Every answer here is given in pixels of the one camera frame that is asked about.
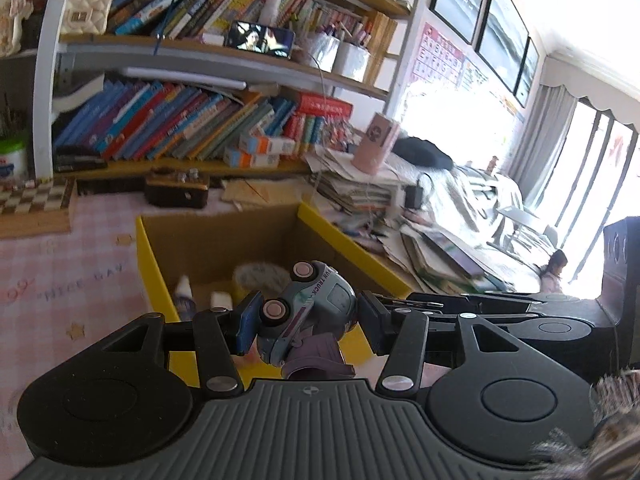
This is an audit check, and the white charger cube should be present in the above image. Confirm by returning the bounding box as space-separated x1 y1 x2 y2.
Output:
209 292 233 312

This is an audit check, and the yellow packing tape roll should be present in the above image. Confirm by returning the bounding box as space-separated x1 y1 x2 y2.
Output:
232 262 291 304

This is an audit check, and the white spray bottle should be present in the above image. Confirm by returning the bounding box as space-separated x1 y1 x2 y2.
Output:
174 275 198 322

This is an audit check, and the child sitting on floor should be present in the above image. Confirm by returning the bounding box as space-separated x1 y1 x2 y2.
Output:
539 249 568 294

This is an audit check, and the yellow cardboard box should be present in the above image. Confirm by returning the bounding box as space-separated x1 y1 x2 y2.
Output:
134 200 416 389

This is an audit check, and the black power adapter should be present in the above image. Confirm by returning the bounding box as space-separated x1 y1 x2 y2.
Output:
404 185 424 210

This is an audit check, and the brown wooden small box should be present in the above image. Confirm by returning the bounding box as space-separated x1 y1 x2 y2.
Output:
144 168 209 209

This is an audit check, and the pink cylindrical cup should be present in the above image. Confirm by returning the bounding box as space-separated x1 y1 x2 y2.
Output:
352 113 400 176

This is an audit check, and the orange white medicine box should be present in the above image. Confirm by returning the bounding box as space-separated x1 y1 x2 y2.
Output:
239 134 296 155

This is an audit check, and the black cap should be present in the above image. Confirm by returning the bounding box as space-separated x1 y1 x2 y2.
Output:
392 136 454 170

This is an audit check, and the pink checkered tablecloth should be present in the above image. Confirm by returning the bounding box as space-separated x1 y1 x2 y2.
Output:
0 188 241 461

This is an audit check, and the red thick book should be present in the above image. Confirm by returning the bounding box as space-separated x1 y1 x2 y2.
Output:
297 92 352 119

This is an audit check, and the wooden chess board box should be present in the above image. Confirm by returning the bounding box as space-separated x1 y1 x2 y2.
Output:
0 178 76 240

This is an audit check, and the smartphone on shelf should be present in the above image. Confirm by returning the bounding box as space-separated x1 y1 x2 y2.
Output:
224 21 295 58

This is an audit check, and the green lid white jar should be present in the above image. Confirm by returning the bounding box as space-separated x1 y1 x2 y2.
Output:
0 132 28 182

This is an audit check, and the white quilted handbag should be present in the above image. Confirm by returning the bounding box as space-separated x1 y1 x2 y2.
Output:
60 0 113 35

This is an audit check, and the pink lucky cat ornament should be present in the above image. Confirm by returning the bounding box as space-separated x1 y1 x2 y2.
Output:
0 0 34 58

